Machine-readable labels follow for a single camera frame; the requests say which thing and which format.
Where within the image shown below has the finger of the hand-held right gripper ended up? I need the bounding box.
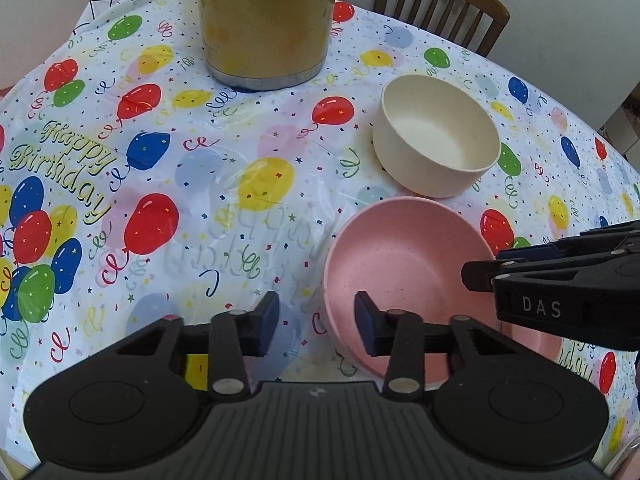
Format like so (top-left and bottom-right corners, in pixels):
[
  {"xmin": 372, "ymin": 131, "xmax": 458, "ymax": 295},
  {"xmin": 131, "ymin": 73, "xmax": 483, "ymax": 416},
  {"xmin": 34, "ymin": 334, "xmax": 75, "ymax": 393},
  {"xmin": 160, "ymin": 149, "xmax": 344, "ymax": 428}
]
[
  {"xmin": 494, "ymin": 222, "xmax": 640, "ymax": 262},
  {"xmin": 460, "ymin": 241, "xmax": 640, "ymax": 293}
]

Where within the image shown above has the balloon print tablecloth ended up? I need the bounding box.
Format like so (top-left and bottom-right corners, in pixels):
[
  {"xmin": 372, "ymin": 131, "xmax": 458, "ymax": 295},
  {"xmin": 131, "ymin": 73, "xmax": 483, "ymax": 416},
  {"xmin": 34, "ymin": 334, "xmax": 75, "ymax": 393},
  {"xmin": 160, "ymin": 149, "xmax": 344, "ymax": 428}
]
[{"xmin": 0, "ymin": 0, "xmax": 640, "ymax": 466}]

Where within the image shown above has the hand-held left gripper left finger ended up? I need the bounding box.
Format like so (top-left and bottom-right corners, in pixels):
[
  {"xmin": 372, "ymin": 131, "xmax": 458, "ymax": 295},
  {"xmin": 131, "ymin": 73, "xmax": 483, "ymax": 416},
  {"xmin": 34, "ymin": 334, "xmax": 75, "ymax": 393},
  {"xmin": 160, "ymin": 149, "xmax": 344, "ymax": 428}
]
[{"xmin": 107, "ymin": 290, "xmax": 281, "ymax": 402}]

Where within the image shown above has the gold thermos jug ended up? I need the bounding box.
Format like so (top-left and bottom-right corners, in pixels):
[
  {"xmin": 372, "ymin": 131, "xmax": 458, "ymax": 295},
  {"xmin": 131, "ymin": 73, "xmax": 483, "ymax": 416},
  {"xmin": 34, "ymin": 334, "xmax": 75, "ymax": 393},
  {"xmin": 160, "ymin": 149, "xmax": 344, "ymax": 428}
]
[{"xmin": 197, "ymin": 0, "xmax": 337, "ymax": 92}]

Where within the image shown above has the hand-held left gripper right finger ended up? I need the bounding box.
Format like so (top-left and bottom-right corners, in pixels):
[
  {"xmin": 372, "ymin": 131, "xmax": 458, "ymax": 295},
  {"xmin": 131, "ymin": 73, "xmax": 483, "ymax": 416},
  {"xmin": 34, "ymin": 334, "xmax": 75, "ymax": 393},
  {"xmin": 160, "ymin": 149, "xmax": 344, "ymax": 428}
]
[{"xmin": 354, "ymin": 290, "xmax": 526, "ymax": 402}]

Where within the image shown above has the pink round bowl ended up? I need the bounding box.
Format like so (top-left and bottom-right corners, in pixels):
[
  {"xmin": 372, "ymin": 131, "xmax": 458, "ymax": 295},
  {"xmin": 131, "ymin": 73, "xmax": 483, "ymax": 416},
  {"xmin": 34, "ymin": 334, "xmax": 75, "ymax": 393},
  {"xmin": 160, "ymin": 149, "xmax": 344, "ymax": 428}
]
[{"xmin": 323, "ymin": 197, "xmax": 497, "ymax": 389}]

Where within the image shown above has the cream round bowl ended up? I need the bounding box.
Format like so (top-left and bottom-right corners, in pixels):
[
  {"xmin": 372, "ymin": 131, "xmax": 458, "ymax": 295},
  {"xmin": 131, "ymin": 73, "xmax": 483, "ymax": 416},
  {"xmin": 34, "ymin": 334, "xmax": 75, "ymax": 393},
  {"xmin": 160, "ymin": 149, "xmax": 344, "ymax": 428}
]
[{"xmin": 372, "ymin": 74, "xmax": 502, "ymax": 199}]

